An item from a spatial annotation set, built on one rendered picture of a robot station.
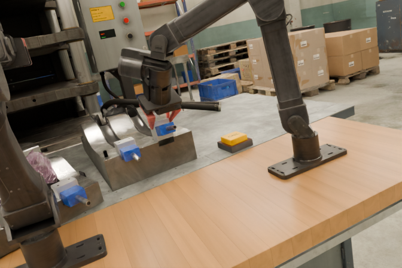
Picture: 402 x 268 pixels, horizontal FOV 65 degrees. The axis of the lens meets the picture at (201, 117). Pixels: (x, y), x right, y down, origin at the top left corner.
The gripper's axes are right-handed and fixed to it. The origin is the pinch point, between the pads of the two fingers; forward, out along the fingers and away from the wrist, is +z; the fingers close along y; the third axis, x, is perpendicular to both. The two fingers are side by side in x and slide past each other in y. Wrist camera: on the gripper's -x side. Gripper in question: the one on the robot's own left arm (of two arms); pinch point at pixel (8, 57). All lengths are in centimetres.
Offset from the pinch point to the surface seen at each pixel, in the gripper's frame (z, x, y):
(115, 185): -13.7, 38.2, -16.1
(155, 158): -12.9, 35.1, -28.2
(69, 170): -5.2, 32.8, -6.0
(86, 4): 73, -24, -31
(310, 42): 258, 33, -333
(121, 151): -14.5, 29.7, -19.7
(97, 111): 61, 27, -21
